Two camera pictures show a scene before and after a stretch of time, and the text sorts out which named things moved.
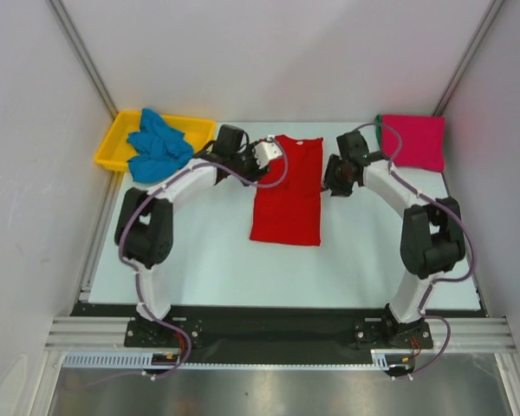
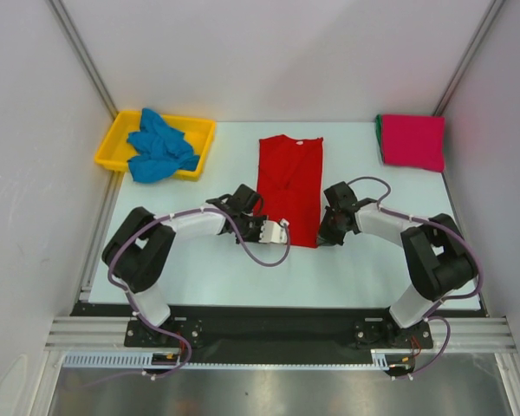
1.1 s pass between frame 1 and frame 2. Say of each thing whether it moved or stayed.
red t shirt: stayed
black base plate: stayed
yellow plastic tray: stayed
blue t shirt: stayed
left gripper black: moved
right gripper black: moved
